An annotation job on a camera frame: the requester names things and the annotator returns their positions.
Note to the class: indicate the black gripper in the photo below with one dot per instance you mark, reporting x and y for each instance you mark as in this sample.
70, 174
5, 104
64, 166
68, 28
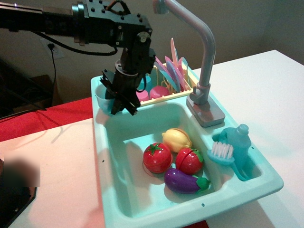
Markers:
121, 87

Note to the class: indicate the translucent blue plastic cup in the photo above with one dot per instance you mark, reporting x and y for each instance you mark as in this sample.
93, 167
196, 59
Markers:
104, 104

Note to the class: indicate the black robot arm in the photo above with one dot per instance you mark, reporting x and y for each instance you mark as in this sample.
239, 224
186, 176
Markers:
97, 22

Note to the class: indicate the pink toy cup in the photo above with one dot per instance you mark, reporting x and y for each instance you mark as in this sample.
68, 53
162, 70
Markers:
143, 96

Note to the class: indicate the blue toy cup in rack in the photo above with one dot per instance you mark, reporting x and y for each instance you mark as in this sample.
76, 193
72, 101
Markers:
145, 83

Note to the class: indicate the magenta toy bowl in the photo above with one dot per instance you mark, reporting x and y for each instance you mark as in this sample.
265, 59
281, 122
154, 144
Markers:
158, 92

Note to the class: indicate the yellow dish rack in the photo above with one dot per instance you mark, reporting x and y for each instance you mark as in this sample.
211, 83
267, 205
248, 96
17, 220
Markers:
158, 79

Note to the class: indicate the blue toy plate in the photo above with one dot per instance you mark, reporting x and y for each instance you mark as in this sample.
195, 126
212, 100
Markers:
175, 74

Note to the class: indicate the red toy tomato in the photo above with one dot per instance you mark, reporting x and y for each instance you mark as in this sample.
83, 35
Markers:
157, 158

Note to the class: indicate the yellow toy lemon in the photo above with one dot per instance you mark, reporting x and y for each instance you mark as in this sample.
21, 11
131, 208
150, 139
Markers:
176, 139

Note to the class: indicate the pink toy plate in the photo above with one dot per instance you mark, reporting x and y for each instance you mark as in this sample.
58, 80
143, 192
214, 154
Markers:
183, 68

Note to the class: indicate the red cloth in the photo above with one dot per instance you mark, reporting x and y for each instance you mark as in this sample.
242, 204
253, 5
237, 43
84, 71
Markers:
56, 116

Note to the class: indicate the grey toy faucet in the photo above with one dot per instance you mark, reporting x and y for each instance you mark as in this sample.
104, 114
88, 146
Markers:
202, 106

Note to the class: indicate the red toy strawberry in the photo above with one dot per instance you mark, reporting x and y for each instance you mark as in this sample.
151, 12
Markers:
189, 161

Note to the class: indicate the purple toy eggplant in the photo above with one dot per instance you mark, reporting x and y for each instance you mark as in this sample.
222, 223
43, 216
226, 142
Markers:
182, 183

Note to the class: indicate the blue dish brush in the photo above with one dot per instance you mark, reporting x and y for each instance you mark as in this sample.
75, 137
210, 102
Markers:
222, 154

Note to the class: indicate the blue toy soap bottle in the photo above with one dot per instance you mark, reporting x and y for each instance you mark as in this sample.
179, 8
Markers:
238, 138

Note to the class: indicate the white wall outlet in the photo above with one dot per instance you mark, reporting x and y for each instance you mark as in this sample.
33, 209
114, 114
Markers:
55, 53

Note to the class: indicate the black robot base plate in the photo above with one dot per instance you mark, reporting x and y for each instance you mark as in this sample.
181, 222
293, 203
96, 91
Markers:
13, 200

